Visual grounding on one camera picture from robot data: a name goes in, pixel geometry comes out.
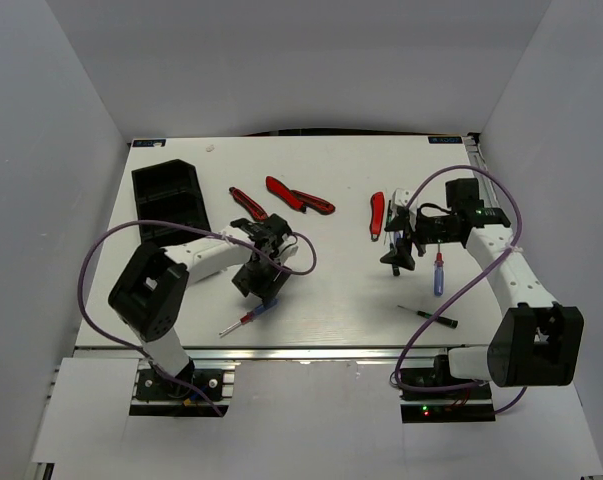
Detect red black utility knife left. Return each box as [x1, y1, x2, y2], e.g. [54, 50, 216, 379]
[229, 187, 268, 222]

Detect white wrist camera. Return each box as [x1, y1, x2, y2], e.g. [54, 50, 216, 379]
[275, 243, 298, 265]
[390, 188, 418, 221]

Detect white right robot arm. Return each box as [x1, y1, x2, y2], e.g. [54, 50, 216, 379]
[381, 178, 584, 399]

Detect green black screwdriver lower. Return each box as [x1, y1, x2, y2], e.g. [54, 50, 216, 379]
[389, 242, 400, 277]

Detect blue label right corner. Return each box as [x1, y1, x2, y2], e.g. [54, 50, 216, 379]
[427, 135, 463, 145]

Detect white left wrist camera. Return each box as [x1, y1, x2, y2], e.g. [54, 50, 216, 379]
[275, 243, 298, 265]

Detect red folding knife centre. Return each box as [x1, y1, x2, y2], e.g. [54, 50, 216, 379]
[265, 176, 306, 213]

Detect black compartment tool bin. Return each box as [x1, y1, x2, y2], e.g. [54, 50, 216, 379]
[131, 159, 210, 231]

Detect red knife right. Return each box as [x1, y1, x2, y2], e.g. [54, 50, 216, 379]
[369, 191, 385, 242]

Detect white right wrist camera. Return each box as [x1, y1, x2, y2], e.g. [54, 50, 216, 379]
[390, 188, 418, 221]

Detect blue label left corner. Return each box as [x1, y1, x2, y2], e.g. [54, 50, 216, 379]
[131, 139, 166, 148]

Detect green black screwdriver upper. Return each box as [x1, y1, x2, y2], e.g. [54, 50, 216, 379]
[384, 200, 394, 244]

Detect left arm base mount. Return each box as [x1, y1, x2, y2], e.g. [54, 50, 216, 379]
[129, 364, 234, 418]

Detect green black screwdriver front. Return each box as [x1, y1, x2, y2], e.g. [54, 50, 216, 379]
[397, 305, 459, 330]

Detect green black screwdriver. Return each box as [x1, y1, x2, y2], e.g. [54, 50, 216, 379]
[397, 305, 459, 330]
[384, 200, 394, 244]
[389, 242, 400, 277]

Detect blue label corner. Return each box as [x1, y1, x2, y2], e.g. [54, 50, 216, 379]
[427, 135, 463, 145]
[131, 139, 166, 148]

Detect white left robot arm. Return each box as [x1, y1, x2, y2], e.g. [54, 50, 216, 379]
[108, 214, 296, 399]

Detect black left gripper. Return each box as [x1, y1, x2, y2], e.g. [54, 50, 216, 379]
[230, 255, 291, 308]

